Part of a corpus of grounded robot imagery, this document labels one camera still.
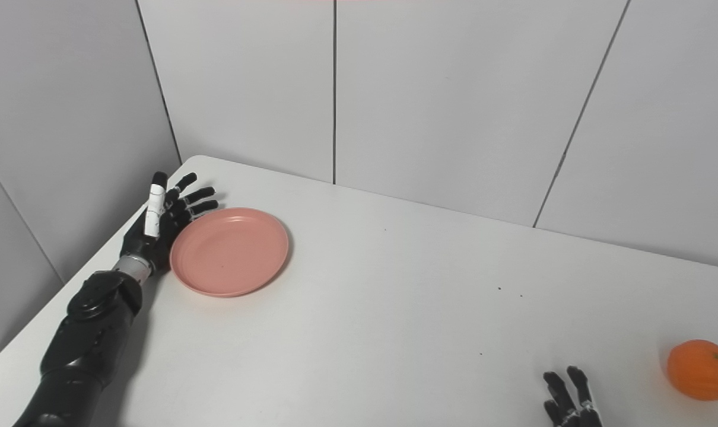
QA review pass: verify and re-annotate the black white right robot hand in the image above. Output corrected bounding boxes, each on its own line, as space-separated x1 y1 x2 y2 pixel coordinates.
543 366 603 427

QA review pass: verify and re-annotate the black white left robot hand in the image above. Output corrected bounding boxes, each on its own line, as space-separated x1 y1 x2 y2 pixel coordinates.
120 172 220 275

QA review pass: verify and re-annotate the pink round plate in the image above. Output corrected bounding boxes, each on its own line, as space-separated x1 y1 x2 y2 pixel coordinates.
170 208 290 298

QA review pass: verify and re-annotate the orange fruit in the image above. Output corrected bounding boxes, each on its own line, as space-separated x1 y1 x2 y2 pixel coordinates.
666 340 718 401

